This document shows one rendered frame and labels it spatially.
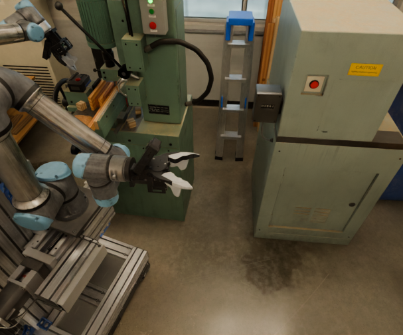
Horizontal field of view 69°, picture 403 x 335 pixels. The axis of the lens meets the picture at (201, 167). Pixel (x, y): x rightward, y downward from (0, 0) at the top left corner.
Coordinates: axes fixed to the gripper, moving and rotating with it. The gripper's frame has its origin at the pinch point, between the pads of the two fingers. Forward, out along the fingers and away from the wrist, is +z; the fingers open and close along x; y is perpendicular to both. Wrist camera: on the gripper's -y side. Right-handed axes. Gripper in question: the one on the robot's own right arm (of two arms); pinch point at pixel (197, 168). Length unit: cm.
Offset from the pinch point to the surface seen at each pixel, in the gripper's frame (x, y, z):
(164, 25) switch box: -69, -22, -23
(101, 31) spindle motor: -80, -16, -56
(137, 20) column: -76, -22, -36
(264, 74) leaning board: -198, 42, 37
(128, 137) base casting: -73, 38, -48
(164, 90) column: -80, 12, -27
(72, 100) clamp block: -83, 22, -81
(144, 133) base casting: -73, 34, -38
